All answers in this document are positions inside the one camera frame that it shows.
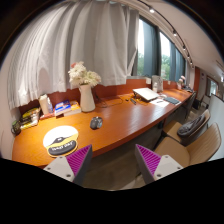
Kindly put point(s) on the yellow green snack package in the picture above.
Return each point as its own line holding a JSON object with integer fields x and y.
{"x": 30, "y": 118}

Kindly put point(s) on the dark grey cushion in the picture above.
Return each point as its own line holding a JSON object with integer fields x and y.
{"x": 188, "y": 128}

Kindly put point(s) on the dark small jar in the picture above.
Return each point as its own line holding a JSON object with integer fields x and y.
{"x": 16, "y": 128}

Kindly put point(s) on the dark grey window curtain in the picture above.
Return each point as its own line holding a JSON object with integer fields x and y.
{"x": 148, "y": 58}

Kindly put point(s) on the tan chair with cushion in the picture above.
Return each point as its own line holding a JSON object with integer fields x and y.
{"x": 171, "y": 129}

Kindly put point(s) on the black computer mouse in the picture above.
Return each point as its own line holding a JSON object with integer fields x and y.
{"x": 96, "y": 123}

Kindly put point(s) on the silver laptop on stand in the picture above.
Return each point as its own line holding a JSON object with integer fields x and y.
{"x": 146, "y": 93}

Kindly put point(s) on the white tissue pack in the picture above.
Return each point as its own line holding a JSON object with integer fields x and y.
{"x": 45, "y": 104}

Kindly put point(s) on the round yellow white mouse pad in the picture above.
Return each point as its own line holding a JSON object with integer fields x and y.
{"x": 61, "y": 140}

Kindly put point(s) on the blue book stack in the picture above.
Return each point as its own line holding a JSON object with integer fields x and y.
{"x": 67, "y": 108}

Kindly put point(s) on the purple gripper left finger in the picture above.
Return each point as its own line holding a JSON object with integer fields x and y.
{"x": 72, "y": 167}

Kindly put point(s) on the white sheer curtain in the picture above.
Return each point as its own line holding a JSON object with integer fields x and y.
{"x": 101, "y": 34}

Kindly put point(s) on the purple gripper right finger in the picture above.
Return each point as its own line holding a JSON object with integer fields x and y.
{"x": 153, "y": 166}

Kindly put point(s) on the tan chair near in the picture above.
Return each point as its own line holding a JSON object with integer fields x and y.
{"x": 199, "y": 151}

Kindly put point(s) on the white flower bouquet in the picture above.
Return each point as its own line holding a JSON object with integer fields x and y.
{"x": 79, "y": 75}

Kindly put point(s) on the white ceramic vase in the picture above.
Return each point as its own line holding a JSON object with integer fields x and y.
{"x": 86, "y": 98}

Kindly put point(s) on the white paper sheet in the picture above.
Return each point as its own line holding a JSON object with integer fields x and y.
{"x": 160, "y": 102}

